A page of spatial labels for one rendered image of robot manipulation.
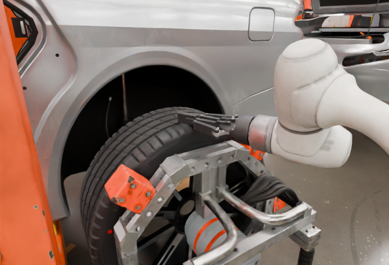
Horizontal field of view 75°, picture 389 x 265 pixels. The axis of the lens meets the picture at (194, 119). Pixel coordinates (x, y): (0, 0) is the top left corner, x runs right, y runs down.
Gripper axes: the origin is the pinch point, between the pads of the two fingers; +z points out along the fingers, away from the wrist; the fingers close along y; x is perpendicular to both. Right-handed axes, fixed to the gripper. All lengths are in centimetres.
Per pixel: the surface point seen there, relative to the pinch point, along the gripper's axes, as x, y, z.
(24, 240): -6.1, -46.6, 1.3
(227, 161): -10.7, -0.2, -12.9
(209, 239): -28.9, -12.1, -13.5
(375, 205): -131, 176, -66
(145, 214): -17.0, -23.2, -2.2
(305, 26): 11, 392, 51
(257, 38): 18, 68, 6
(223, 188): -18.1, -2.9, -13.1
